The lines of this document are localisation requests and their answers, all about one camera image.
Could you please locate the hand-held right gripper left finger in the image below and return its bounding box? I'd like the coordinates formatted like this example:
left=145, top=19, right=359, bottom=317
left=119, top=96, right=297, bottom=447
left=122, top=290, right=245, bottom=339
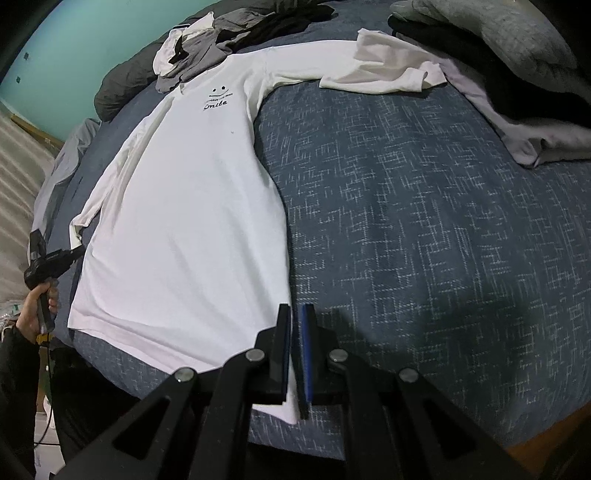
left=55, top=304, right=293, bottom=480

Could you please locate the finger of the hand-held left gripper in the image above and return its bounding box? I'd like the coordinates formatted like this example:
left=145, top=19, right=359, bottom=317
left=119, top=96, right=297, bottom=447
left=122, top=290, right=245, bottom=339
left=46, top=247, right=86, bottom=278

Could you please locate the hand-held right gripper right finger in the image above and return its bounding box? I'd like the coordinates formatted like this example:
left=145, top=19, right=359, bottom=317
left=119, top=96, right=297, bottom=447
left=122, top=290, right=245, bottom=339
left=298, top=304, right=532, bottom=480

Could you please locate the white long-sleeve shirt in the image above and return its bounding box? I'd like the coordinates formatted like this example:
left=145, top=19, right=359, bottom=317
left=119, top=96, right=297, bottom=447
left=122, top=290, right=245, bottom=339
left=67, top=28, right=448, bottom=425

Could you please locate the person's left forearm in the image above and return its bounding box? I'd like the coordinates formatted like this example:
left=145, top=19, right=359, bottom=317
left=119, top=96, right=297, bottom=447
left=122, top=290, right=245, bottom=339
left=0, top=323, right=48, bottom=480

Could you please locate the person's left hand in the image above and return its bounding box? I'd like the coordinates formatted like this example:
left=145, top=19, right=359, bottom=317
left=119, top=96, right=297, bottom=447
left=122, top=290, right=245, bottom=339
left=16, top=281, right=60, bottom=345

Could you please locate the cream striped curtain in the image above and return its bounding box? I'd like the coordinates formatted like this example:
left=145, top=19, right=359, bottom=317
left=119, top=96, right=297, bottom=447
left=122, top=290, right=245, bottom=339
left=0, top=106, right=64, bottom=326

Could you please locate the light grey blanket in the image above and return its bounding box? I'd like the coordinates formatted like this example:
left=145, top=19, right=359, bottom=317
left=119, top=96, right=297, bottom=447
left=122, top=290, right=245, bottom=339
left=32, top=117, right=100, bottom=232

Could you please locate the blue patterned bed sheet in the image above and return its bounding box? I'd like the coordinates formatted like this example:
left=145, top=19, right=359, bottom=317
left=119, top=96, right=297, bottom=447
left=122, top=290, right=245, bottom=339
left=46, top=0, right=591, bottom=462

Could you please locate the dark grey rolled duvet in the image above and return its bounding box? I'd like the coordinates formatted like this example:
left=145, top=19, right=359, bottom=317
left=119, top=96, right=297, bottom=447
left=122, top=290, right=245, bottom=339
left=95, top=0, right=232, bottom=123

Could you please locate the white garment with black trim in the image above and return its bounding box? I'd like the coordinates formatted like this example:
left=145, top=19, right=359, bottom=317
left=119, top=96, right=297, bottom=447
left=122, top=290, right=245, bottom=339
left=153, top=11, right=216, bottom=77

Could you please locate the crumpled black garment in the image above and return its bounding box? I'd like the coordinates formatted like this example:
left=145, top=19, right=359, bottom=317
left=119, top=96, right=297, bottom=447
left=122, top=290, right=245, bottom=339
left=217, top=0, right=334, bottom=51

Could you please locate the folded light grey garment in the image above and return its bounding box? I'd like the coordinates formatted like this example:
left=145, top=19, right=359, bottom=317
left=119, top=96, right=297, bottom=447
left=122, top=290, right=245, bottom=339
left=438, top=55, right=591, bottom=168

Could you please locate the folded black garment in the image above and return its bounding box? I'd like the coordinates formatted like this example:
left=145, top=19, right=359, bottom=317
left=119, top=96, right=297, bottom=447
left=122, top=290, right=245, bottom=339
left=392, top=16, right=591, bottom=126

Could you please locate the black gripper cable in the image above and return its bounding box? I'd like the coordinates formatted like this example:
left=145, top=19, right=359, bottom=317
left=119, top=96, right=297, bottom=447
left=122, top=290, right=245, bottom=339
left=33, top=335, right=58, bottom=446

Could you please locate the wooden bed frame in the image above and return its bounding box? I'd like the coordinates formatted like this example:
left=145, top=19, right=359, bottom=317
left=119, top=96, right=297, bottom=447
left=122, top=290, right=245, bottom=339
left=503, top=401, right=591, bottom=480

